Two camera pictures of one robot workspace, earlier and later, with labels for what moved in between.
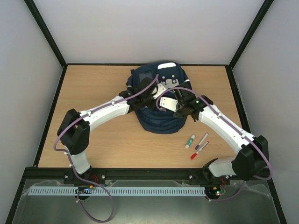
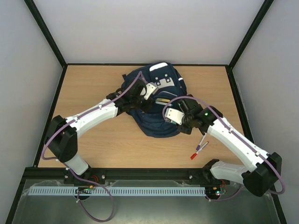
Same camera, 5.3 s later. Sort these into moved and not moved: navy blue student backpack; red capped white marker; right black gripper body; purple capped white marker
Moved: right black gripper body; navy blue student backpack
Not moved: red capped white marker; purple capped white marker
